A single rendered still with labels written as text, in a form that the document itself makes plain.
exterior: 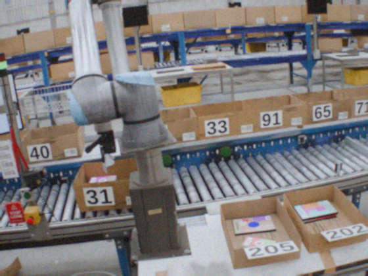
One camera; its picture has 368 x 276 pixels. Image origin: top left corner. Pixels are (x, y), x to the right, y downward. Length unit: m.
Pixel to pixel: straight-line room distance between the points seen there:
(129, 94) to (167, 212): 0.50
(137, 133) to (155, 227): 0.41
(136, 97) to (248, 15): 5.94
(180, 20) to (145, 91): 5.55
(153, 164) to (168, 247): 0.38
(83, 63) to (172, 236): 0.80
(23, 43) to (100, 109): 5.75
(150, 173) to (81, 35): 0.64
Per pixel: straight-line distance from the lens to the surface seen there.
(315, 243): 1.61
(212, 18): 7.04
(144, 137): 1.44
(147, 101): 1.43
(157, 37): 6.84
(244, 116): 2.55
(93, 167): 2.31
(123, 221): 2.02
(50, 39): 6.99
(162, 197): 1.54
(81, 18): 1.69
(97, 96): 1.42
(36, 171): 1.87
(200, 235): 1.77
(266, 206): 1.86
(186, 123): 2.47
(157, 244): 1.65
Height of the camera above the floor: 1.73
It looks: 19 degrees down
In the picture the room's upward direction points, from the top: 6 degrees counter-clockwise
